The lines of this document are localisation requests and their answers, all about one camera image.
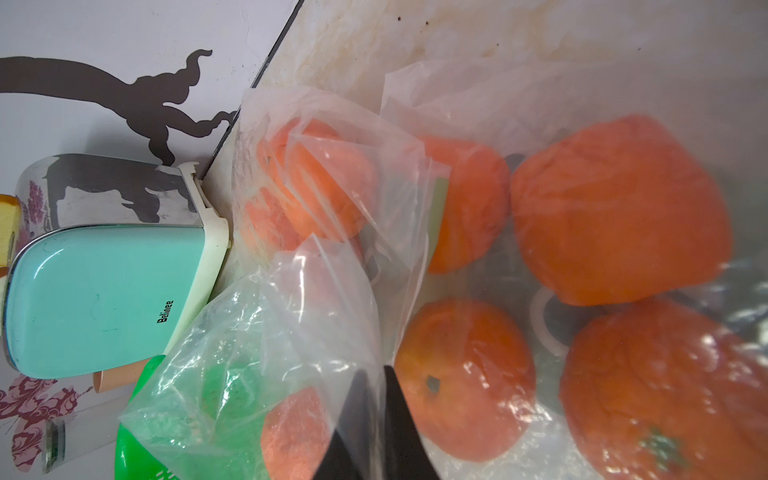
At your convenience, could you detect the clear green-strip bag of oranges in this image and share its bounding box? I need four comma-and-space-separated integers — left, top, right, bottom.
233, 60, 767, 479

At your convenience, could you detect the mint green toaster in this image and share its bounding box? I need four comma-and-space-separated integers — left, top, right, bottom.
1, 154, 230, 379

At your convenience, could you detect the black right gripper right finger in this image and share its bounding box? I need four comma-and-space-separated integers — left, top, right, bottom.
383, 365, 440, 480

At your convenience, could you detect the green plastic basket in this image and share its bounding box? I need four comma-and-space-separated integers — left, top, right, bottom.
113, 353, 181, 480

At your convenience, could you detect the yellow toast slice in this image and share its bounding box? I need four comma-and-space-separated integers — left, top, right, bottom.
0, 194, 22, 269

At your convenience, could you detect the clear blue-zip bag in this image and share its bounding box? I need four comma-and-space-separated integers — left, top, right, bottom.
121, 236, 383, 479

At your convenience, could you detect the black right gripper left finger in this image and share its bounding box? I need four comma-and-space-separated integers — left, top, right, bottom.
313, 369, 387, 480

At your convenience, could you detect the clear glass jar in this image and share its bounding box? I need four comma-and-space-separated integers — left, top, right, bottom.
42, 397, 129, 474

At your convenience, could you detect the pink ceramic mug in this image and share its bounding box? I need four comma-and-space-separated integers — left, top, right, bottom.
92, 359, 148, 393

